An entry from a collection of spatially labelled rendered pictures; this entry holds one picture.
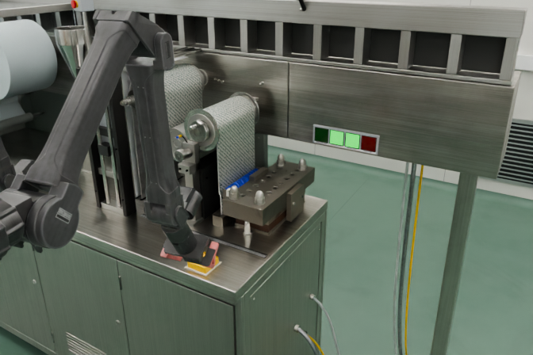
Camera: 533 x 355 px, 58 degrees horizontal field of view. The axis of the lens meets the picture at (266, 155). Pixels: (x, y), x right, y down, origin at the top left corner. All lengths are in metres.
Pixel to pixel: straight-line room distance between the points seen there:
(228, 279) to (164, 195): 0.51
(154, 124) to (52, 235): 0.33
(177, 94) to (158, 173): 0.79
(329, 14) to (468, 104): 0.53
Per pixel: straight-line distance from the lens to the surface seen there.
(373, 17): 1.65
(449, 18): 1.59
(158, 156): 1.02
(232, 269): 1.54
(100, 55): 0.87
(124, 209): 1.87
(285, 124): 1.86
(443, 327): 2.22
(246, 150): 1.80
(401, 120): 1.68
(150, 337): 1.91
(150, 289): 1.75
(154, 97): 0.98
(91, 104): 0.83
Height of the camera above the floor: 1.79
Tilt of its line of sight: 22 degrees down
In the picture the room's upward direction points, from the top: straight up
